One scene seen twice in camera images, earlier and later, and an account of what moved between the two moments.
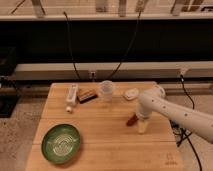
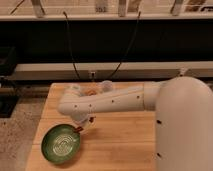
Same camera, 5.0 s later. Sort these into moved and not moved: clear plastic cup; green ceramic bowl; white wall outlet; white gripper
Moved: white gripper
Not moved: green ceramic bowl; white wall outlet; clear plastic cup
